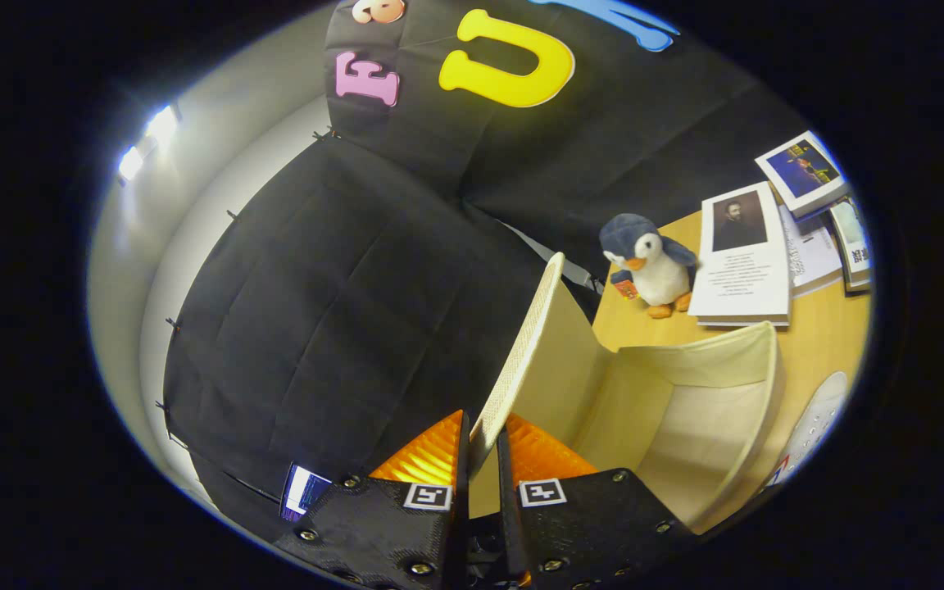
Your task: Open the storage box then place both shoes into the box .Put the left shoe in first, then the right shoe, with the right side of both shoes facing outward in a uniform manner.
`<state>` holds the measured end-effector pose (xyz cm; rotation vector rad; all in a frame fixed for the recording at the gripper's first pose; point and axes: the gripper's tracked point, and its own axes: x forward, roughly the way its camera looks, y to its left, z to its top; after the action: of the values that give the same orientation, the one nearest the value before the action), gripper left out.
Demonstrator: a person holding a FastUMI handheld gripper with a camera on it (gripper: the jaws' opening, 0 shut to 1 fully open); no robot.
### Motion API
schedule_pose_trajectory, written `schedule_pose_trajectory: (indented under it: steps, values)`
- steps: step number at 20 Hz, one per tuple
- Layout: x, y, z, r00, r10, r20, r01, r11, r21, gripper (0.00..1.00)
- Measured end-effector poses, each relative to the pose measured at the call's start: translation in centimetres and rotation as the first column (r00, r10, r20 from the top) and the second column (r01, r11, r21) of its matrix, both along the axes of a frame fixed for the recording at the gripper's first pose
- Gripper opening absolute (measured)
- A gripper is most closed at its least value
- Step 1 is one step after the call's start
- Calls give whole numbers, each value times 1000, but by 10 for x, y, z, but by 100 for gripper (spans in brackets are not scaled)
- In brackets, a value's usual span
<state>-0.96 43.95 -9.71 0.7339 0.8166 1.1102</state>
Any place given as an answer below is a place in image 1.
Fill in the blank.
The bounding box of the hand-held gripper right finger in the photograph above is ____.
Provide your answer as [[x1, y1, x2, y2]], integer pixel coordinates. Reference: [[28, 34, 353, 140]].
[[497, 414, 698, 590]]

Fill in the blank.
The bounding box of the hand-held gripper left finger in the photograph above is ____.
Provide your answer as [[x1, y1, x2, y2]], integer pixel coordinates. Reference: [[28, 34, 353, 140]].
[[275, 410, 470, 590]]

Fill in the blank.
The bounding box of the beige fabric storage box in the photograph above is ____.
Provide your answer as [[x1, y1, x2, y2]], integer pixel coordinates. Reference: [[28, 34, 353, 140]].
[[468, 252, 786, 535]]

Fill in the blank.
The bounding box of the white canvas shoe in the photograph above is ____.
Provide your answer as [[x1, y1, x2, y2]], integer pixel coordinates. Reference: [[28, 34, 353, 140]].
[[767, 371, 850, 488]]

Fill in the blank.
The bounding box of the blue printed card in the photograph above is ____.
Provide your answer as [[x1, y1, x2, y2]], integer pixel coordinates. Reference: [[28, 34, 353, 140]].
[[279, 463, 332, 523]]

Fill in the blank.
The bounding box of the penguin plush toy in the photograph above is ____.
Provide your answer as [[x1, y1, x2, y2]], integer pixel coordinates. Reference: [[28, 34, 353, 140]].
[[599, 213, 698, 320]]

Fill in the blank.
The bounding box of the white book with portrait cover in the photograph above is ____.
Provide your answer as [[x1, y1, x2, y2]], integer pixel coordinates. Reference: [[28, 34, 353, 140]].
[[688, 180, 792, 329]]

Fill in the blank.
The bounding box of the white book with text cover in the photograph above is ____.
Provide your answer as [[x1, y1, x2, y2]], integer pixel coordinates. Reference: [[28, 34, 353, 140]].
[[779, 205, 843, 296]]

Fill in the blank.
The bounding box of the book with blue photo cover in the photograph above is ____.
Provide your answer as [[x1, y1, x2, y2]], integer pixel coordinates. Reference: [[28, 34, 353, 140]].
[[755, 129, 850, 218]]

